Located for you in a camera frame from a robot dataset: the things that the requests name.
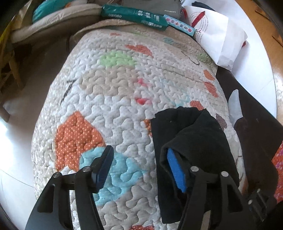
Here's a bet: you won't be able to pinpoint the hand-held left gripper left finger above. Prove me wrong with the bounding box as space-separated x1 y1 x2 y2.
25 145 114 230

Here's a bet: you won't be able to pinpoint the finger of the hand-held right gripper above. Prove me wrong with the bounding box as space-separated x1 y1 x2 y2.
247 189 278 224

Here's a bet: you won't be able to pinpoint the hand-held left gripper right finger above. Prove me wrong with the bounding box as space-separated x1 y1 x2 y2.
166 148 253 230

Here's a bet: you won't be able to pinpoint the black pants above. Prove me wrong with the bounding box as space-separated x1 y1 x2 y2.
150 107 240 224

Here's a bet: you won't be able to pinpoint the red patterned cloth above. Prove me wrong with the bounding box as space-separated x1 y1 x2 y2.
272 148 283 184

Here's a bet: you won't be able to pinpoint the quilted heart-print blanket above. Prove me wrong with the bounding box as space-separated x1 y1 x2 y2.
31 19 248 230

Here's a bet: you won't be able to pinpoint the person's brown trouser leg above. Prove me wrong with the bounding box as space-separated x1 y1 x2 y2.
233 115 266 168

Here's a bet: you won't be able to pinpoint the person's foot in grey sock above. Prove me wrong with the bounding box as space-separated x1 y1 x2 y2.
228 89 244 124

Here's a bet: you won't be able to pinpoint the white paper bag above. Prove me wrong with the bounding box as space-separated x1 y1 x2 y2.
181 5 248 71

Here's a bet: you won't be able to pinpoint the teal box with red dots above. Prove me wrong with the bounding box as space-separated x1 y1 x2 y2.
164 14 196 36

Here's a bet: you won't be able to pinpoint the beige lounge chair cushion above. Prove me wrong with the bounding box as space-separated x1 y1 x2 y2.
10 3 104 45

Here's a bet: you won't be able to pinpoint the long green box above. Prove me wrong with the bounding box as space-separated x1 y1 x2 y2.
100 4 169 31

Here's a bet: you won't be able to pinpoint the grey laptop bag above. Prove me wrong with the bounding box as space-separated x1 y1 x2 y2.
133 0 183 16

